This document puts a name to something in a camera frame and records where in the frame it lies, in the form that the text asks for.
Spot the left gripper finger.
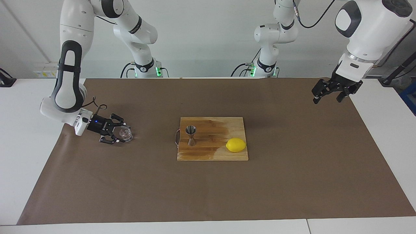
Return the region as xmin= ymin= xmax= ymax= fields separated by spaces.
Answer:
xmin=311 ymin=79 xmax=332 ymax=104
xmin=336 ymin=81 xmax=363 ymax=103

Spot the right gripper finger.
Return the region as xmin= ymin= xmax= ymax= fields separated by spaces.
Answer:
xmin=110 ymin=113 xmax=126 ymax=128
xmin=99 ymin=135 xmax=126 ymax=145

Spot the small clear glass cup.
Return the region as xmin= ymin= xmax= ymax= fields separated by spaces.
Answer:
xmin=118 ymin=126 xmax=134 ymax=143

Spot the steel double jigger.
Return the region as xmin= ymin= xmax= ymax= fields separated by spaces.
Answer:
xmin=185 ymin=125 xmax=197 ymax=147

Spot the black stand with pole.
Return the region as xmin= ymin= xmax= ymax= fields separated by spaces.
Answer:
xmin=378 ymin=50 xmax=416 ymax=86

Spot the brown paper table mat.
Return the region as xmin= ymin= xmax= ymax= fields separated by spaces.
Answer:
xmin=17 ymin=78 xmax=416 ymax=225

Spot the blue crate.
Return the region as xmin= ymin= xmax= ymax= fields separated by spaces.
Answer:
xmin=399 ymin=81 xmax=416 ymax=116

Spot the wooden cutting board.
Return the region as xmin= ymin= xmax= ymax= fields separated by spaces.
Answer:
xmin=175 ymin=117 xmax=249 ymax=161

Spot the yellow lemon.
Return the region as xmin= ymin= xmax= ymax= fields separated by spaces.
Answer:
xmin=226 ymin=138 xmax=247 ymax=152

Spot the black table clamp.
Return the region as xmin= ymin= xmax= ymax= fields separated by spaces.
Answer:
xmin=0 ymin=68 xmax=17 ymax=87

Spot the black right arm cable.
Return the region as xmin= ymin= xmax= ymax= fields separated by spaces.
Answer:
xmin=81 ymin=96 xmax=108 ymax=116

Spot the black right base cable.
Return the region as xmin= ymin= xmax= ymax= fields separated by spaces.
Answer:
xmin=120 ymin=62 xmax=134 ymax=78

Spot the black base cable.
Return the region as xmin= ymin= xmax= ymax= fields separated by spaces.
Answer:
xmin=231 ymin=49 xmax=262 ymax=78
xmin=120 ymin=62 xmax=134 ymax=78

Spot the white wall socket box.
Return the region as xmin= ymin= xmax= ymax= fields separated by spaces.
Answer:
xmin=32 ymin=62 xmax=60 ymax=78

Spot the black left base cable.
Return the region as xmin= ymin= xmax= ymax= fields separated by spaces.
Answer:
xmin=231 ymin=49 xmax=262 ymax=78

